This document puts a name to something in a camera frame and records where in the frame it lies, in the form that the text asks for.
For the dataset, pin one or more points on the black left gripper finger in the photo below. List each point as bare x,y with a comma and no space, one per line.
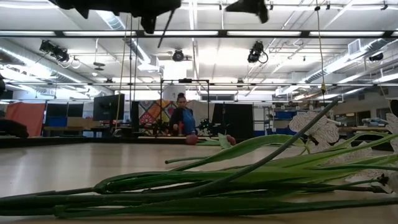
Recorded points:
168,4

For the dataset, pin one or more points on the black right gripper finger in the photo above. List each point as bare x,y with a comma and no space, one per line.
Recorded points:
245,6

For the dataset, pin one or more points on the dark red artificial tulip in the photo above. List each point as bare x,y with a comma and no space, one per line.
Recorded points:
191,139
231,140

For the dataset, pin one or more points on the small black robot arm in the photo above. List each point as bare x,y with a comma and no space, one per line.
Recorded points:
205,125
158,127

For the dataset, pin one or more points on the black ceiling light track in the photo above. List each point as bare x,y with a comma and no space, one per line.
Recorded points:
280,84
222,33

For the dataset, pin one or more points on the white hanging box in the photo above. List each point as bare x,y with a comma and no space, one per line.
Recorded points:
174,90

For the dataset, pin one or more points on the white air vent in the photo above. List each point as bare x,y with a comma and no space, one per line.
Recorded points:
354,46

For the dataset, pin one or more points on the black computer monitor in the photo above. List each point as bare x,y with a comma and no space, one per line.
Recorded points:
109,107

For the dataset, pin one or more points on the shelf with blue bins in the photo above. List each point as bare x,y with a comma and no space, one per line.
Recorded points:
280,115

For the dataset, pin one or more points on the colourful patterned quilt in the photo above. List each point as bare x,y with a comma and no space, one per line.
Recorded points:
155,112

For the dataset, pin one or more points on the black partition panel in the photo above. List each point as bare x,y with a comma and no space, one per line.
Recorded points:
236,119

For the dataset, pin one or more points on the person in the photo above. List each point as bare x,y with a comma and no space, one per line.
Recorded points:
186,119

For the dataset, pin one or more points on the brown cardboard box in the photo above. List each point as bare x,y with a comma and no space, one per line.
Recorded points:
77,122

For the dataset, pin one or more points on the blue panel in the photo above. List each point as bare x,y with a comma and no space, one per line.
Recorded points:
57,122

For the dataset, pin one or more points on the orange cloth panel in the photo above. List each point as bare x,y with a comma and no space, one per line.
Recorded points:
26,116

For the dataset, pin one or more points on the grey-blue rolled fabric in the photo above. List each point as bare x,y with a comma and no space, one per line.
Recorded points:
374,121

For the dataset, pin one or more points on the wooden table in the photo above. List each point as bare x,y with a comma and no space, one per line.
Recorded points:
373,128

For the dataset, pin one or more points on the silver ventilation duct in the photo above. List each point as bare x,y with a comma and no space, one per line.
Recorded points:
342,62
31,67
109,21

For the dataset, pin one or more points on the black ceiling camera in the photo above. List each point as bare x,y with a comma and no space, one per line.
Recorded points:
178,56
376,57
57,53
255,53

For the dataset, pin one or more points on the black metal rig frame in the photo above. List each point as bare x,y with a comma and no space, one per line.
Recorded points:
185,81

